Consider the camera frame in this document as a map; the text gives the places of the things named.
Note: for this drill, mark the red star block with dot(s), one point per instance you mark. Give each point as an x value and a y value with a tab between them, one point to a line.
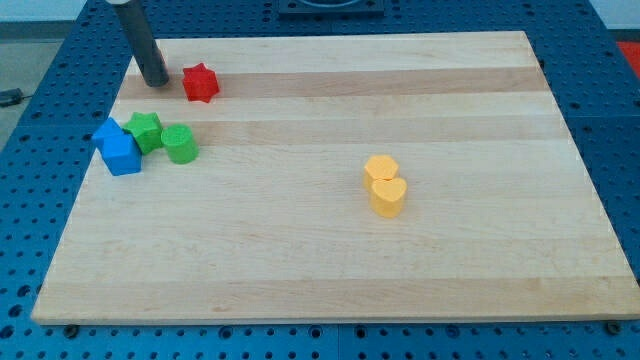
200	83

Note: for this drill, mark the green star block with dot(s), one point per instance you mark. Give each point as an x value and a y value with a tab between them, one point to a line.
146	130

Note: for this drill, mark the yellow hexagon block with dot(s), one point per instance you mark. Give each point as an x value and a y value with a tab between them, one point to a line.
379	167

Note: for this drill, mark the yellow heart block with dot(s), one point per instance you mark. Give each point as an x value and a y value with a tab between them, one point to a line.
387	197

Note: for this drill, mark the wooden board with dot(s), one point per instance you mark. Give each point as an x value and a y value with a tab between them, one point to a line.
272	224

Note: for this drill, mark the green cylinder block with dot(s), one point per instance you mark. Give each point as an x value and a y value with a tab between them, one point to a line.
179	142

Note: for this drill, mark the blue pentagon block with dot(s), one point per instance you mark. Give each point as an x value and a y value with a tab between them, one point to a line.
121	155

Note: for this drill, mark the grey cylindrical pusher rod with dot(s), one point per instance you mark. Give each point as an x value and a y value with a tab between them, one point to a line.
138	32

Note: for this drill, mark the blue cube block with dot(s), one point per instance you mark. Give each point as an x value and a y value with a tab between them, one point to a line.
109	128

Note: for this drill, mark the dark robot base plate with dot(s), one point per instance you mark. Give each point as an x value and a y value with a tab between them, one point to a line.
330	7

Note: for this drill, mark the black device with cable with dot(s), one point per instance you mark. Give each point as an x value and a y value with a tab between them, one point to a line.
11	97

